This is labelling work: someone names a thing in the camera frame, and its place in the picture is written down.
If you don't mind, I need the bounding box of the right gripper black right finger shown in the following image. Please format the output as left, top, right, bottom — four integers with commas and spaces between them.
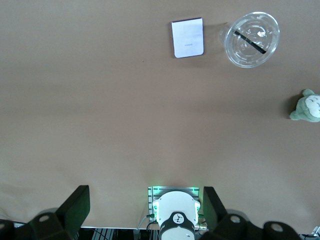
202, 186, 266, 240

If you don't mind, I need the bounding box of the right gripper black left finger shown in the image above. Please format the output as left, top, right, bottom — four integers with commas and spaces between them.
26, 184, 90, 240

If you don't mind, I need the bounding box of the small purple box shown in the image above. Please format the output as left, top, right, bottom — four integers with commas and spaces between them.
170, 17, 206, 59

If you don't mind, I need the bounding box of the brown table cover sheet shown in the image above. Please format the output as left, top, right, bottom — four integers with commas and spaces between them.
0, 0, 320, 230

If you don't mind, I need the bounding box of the grey-green totoro plush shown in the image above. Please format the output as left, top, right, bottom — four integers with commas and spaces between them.
289, 89, 320, 123

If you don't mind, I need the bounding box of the clear plastic cup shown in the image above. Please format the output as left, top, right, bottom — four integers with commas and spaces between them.
217, 11, 280, 69

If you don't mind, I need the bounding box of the black straw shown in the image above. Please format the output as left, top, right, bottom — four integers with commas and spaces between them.
233, 29, 267, 55

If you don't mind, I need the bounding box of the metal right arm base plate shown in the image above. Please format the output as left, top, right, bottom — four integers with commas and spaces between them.
147, 186, 201, 223

